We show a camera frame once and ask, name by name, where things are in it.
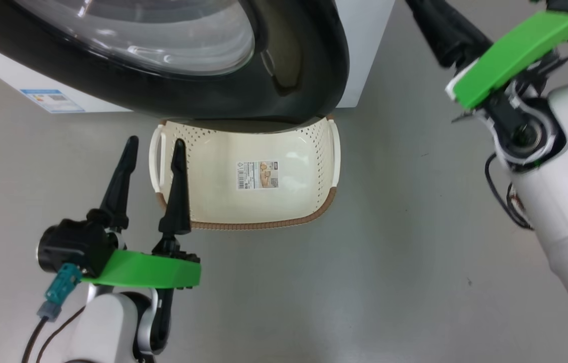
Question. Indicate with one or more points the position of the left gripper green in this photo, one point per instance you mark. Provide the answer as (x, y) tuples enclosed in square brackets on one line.
[(152, 269)]

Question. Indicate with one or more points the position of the black washing machine door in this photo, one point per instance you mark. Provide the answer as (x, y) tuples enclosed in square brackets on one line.
[(213, 98)]

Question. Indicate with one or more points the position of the blue energy label sticker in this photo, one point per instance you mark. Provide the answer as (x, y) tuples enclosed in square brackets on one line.
[(52, 101)]

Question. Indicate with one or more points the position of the white basket label sticker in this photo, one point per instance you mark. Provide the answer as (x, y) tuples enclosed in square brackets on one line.
[(257, 175)]

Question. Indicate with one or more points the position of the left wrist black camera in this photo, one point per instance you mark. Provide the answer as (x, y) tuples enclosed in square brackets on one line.
[(74, 244)]

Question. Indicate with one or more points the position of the cream plastic laundry basket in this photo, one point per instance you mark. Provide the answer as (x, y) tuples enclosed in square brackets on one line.
[(223, 204)]

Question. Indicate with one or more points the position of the white front-load washing machine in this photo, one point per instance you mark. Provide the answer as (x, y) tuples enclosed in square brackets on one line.
[(367, 50)]

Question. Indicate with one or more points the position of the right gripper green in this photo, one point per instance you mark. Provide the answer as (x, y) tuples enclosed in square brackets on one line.
[(510, 55)]

